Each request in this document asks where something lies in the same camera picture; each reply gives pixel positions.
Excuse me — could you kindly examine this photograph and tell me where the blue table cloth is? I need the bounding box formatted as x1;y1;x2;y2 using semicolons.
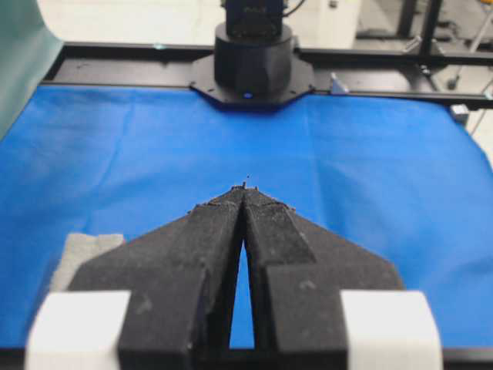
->
1;86;492;347

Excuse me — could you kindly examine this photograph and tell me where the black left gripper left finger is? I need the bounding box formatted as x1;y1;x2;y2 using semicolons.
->
26;186;246;370

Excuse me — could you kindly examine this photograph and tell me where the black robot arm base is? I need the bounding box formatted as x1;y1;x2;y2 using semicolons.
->
190;0;314;107

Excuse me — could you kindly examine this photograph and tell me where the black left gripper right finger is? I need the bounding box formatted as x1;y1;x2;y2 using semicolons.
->
243;186;444;370

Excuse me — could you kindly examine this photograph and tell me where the black aluminium table frame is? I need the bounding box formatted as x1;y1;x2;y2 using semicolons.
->
42;42;492;109

